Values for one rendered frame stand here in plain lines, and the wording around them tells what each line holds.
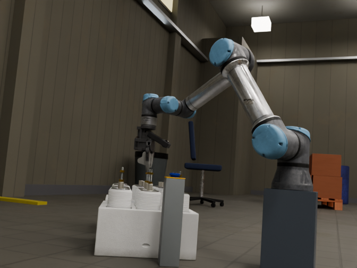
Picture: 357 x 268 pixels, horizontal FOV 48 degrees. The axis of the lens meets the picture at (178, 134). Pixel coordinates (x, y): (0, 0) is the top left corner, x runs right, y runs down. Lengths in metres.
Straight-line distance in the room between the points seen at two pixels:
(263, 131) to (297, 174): 0.22
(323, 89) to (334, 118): 0.84
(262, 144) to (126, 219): 0.59
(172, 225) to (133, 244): 0.21
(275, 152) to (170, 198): 0.40
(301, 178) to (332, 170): 5.18
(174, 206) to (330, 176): 5.34
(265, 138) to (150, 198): 0.52
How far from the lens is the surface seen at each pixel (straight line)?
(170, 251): 1.48
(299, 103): 11.42
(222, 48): 1.61
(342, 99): 11.41
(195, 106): 1.87
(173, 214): 1.46
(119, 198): 1.61
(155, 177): 6.12
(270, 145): 1.40
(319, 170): 6.67
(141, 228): 1.59
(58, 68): 5.09
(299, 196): 1.49
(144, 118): 1.88
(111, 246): 1.60
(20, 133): 4.38
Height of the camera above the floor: 0.32
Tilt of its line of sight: 6 degrees up
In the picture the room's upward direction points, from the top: 4 degrees clockwise
